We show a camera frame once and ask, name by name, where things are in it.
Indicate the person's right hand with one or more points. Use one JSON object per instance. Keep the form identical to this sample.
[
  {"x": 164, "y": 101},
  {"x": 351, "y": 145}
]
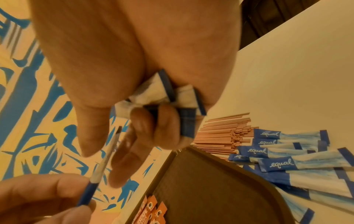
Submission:
[{"x": 155, "y": 39}]

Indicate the dark brown tray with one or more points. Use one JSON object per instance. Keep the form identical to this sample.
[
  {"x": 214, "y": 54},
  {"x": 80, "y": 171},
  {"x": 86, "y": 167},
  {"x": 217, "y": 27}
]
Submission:
[{"x": 221, "y": 192}]

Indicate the row of red Nescafe sachets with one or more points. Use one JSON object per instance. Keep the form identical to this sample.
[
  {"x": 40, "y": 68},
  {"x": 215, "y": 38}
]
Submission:
[{"x": 150, "y": 212}]

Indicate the pile of blue sachets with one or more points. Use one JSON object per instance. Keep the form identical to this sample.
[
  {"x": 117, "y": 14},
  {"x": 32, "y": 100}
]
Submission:
[{"x": 298, "y": 166}]

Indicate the person's left hand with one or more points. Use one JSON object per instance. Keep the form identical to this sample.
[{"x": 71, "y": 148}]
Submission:
[{"x": 38, "y": 197}]

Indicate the dark side table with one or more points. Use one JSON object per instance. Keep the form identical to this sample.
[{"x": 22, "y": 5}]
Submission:
[{"x": 274, "y": 17}]

